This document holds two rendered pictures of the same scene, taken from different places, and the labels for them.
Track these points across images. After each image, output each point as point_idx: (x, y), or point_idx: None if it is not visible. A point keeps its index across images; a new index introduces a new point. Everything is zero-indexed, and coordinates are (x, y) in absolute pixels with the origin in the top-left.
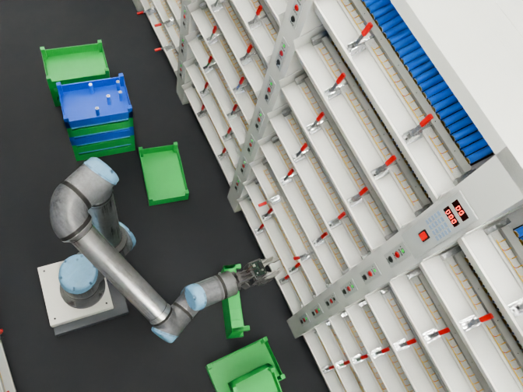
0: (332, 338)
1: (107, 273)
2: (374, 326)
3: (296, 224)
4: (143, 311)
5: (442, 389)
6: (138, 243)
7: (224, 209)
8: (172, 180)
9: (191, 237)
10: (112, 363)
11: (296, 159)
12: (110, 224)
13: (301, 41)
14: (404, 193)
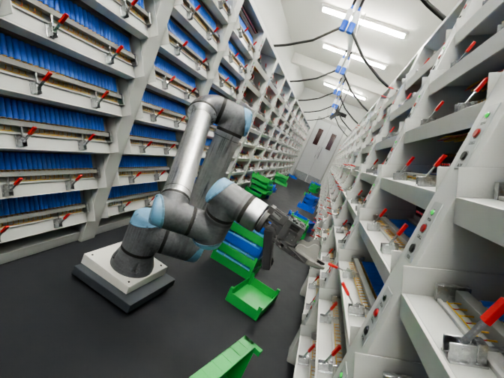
0: None
1: (185, 133)
2: (466, 327)
3: (361, 290)
4: (171, 173)
5: None
6: (192, 302)
7: (279, 351)
8: (256, 305)
9: (233, 337)
10: (61, 322)
11: (397, 176)
12: (211, 174)
13: (436, 76)
14: None
